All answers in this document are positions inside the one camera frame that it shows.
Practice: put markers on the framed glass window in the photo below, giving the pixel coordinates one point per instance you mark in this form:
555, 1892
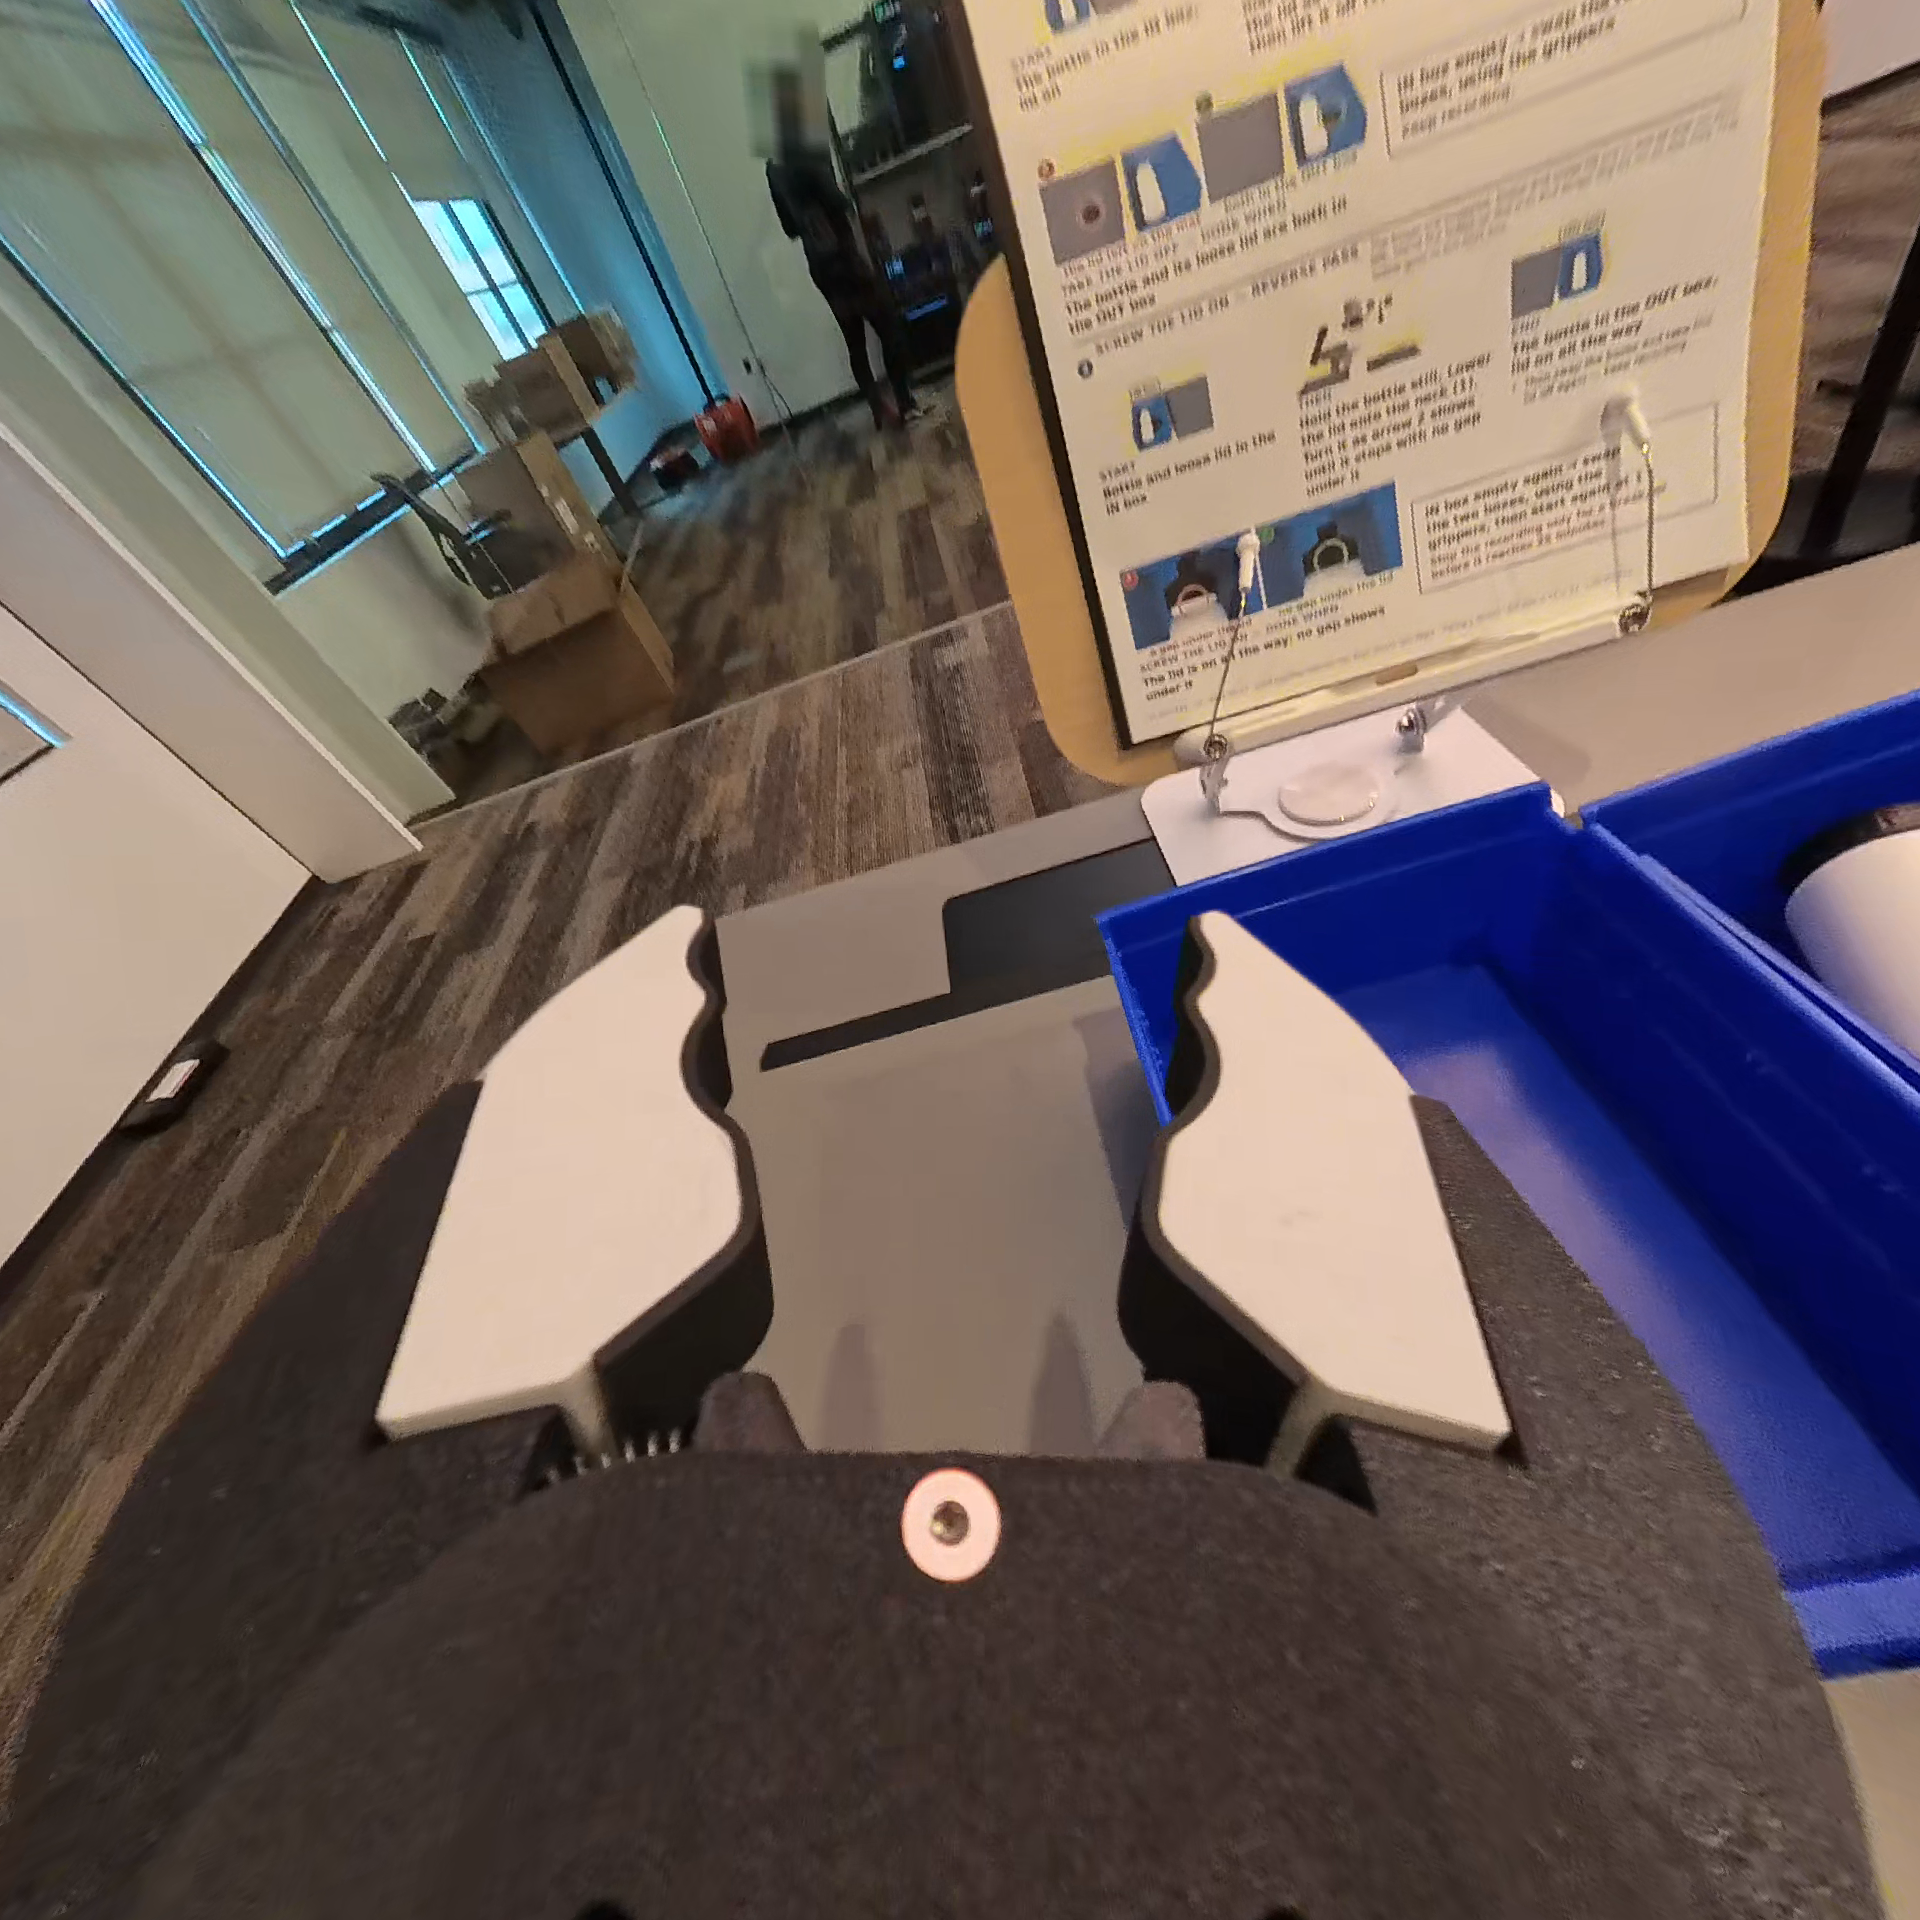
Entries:
23, 734

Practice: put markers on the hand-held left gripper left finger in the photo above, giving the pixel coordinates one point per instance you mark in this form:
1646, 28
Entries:
586, 1186

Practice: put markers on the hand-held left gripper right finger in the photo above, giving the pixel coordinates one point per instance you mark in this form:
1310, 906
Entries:
1307, 1202

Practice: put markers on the tall cardboard box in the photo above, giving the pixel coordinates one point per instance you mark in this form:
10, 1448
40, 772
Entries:
547, 504

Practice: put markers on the red floor appliance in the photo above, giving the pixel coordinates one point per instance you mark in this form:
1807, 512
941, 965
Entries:
724, 423

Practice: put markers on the black storage shelf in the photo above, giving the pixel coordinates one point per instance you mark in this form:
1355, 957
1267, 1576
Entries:
923, 196

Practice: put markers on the stacked cardboard boxes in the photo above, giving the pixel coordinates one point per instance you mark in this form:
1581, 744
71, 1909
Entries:
556, 368

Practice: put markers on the wooden document board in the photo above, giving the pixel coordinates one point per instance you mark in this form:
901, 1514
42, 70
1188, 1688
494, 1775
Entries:
1021, 525

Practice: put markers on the large open cardboard box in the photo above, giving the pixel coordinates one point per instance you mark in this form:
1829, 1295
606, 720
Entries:
586, 662

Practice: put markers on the printed instruction sheet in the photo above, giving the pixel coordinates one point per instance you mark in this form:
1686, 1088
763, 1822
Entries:
1349, 376

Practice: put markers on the black device on floor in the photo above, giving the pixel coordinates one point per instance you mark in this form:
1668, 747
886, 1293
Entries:
172, 1088

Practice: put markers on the black swivel chair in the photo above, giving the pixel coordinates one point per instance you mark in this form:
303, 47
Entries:
451, 534

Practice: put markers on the large window with blinds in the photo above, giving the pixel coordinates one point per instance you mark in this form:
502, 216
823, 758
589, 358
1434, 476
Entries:
224, 226

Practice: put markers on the white plastic bottle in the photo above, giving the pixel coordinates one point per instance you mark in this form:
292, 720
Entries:
1862, 946

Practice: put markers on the blue plastic bin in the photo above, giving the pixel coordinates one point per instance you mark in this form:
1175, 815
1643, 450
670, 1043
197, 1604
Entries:
1694, 839
1576, 1141

